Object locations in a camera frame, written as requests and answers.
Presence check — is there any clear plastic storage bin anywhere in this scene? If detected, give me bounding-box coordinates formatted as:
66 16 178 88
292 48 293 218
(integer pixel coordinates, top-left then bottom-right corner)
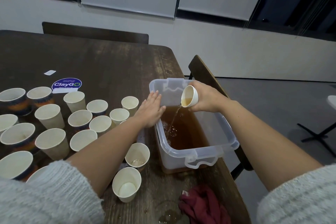
148 78 240 174

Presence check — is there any group of paper cups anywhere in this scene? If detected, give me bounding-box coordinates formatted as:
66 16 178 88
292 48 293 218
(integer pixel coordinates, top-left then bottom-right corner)
0 87 138 182

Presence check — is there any person's right hand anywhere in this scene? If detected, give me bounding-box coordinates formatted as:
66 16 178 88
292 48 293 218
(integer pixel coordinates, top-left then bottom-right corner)
188 80 229 113

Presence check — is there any person's left hand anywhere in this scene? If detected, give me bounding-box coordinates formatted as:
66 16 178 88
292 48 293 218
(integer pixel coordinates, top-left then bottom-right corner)
134 90 167 129

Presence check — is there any person's right forearm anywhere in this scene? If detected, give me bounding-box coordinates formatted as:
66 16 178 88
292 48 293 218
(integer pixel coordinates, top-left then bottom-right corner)
220 99 336 224

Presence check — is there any round white side table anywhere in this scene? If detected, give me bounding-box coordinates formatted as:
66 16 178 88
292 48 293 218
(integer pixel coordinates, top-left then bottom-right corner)
297 95 336 156

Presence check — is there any dark red cloth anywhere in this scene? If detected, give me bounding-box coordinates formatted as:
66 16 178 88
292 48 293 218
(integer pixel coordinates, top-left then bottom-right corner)
178 183 232 224

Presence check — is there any dark wooden chair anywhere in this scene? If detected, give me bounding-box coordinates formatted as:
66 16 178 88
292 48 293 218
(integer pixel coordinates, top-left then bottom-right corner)
188 55 254 181
42 22 150 44

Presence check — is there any dark window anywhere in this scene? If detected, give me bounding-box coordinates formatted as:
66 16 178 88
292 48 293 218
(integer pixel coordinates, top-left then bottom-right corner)
247 0 336 41

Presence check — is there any white paper cup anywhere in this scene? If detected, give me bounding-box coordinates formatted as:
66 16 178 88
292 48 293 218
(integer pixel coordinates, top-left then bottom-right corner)
181 85 199 109
121 96 140 117
109 108 130 126

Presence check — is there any person's left forearm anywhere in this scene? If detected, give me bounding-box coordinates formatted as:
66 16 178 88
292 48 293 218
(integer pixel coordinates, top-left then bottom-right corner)
0 120 153 224

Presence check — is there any dark wooden table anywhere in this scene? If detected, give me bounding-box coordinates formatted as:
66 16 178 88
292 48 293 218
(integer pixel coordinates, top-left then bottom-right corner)
0 29 252 224

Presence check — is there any round blue sticker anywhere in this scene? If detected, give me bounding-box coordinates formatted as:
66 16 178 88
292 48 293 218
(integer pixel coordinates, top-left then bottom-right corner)
51 77 83 94

